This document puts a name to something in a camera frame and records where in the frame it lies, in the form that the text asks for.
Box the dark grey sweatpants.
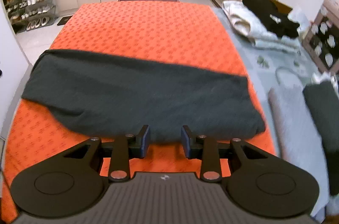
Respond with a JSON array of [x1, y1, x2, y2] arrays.
[[22, 50, 265, 142]]

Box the light grey folded garment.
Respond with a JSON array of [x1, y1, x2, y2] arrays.
[[268, 87, 330, 219]]

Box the metal shoe rack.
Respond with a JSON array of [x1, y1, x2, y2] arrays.
[[3, 0, 57, 33]]

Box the grey cable on table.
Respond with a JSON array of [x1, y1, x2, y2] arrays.
[[275, 65, 300, 86]]

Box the white folded padded jacket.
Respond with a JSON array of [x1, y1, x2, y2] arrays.
[[221, 0, 301, 54]]

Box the black floor mat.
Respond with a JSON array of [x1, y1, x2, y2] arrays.
[[57, 15, 72, 26]]

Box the orange floral table mat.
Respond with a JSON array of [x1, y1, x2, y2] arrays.
[[1, 0, 278, 223]]

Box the dark grey folded garment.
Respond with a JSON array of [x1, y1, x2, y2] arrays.
[[303, 81, 339, 196]]

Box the black folded clothes stack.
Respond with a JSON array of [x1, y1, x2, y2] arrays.
[[242, 0, 300, 39]]

